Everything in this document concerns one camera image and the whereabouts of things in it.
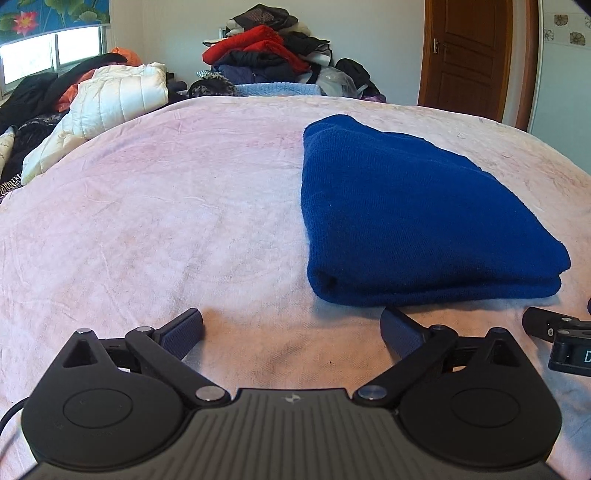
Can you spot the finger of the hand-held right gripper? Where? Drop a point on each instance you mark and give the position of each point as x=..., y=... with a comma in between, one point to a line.
x=538, y=323

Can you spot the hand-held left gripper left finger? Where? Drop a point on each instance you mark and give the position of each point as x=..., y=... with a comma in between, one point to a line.
x=182, y=332

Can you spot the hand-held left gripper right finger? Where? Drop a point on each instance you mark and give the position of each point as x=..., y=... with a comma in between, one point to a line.
x=399, y=332

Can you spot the pink bed blanket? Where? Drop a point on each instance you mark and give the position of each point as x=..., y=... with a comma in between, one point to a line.
x=161, y=207

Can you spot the zebra striped cloth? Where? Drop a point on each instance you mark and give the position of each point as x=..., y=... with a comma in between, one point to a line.
x=10, y=185

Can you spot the purple garment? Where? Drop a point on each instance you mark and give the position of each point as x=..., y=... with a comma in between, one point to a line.
x=375, y=98

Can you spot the white puffer jacket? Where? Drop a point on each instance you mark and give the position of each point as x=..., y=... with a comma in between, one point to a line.
x=120, y=92

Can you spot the dark speckled scarf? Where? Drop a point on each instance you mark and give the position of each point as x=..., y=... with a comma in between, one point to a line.
x=214, y=85

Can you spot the dark patterned cloth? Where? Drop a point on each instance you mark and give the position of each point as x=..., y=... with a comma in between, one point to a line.
x=37, y=129

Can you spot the cream printed quilt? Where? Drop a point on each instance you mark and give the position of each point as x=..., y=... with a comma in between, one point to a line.
x=7, y=143

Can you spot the clear plastic bag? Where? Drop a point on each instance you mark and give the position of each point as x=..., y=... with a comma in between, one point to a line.
x=337, y=81

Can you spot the light blue knit sweater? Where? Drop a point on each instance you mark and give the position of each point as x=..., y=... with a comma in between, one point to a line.
x=277, y=89

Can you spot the orange garment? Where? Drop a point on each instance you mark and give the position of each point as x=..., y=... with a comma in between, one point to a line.
x=69, y=97

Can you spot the navy garment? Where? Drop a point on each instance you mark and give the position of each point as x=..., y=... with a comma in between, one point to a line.
x=240, y=74

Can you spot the black bag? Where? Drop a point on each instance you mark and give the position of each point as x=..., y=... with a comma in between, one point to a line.
x=355, y=69

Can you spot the brown wooden door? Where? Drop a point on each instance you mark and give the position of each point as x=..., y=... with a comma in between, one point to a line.
x=466, y=60

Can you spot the black padded jacket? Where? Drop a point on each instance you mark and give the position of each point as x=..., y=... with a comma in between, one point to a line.
x=258, y=60

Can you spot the long black jacket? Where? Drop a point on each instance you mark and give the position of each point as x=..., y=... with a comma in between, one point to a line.
x=32, y=92

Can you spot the grey white garment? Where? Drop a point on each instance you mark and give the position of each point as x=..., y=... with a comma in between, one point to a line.
x=321, y=60

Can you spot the red garment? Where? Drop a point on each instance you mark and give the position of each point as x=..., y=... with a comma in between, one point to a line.
x=240, y=41

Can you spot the black crumpled garment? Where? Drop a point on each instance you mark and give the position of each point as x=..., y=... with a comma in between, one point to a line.
x=307, y=44

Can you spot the window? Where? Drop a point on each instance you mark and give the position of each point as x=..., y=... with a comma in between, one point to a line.
x=32, y=55

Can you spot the dark brown garment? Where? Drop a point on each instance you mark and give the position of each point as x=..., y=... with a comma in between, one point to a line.
x=263, y=16

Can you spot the floral roller blind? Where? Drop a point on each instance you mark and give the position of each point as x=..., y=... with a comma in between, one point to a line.
x=46, y=11

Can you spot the flower wall decal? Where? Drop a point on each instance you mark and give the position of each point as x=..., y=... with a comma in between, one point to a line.
x=548, y=35
x=561, y=19
x=577, y=38

